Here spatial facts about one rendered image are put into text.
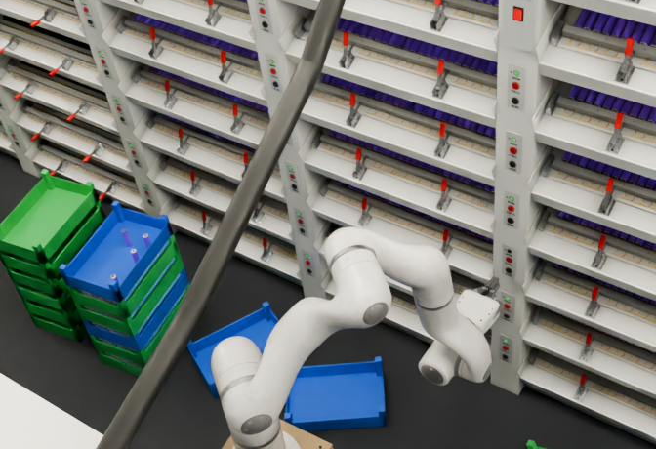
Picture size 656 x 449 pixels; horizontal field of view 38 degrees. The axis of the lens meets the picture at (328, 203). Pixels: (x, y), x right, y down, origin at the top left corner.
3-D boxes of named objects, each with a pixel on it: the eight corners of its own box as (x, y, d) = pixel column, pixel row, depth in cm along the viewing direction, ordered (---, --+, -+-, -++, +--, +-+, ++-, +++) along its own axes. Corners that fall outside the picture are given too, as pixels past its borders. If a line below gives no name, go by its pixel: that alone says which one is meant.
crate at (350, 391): (287, 432, 293) (284, 419, 287) (288, 378, 307) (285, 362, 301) (386, 426, 291) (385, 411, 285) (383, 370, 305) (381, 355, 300)
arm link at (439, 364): (475, 333, 232) (442, 319, 237) (449, 373, 225) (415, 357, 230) (476, 354, 238) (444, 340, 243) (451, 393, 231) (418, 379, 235)
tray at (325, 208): (495, 287, 268) (489, 274, 260) (314, 215, 295) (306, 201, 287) (525, 226, 273) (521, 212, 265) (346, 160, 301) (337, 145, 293)
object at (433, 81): (499, 129, 227) (490, 98, 215) (290, 61, 255) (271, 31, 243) (535, 61, 233) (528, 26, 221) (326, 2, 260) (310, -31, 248)
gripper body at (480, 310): (444, 331, 244) (465, 301, 250) (480, 347, 239) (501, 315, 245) (443, 312, 239) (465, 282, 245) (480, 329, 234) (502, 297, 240)
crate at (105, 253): (120, 303, 284) (113, 286, 278) (65, 285, 291) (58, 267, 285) (174, 232, 302) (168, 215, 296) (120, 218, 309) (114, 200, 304)
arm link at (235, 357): (237, 456, 225) (221, 402, 207) (218, 391, 237) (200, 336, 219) (286, 439, 227) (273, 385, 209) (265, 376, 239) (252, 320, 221)
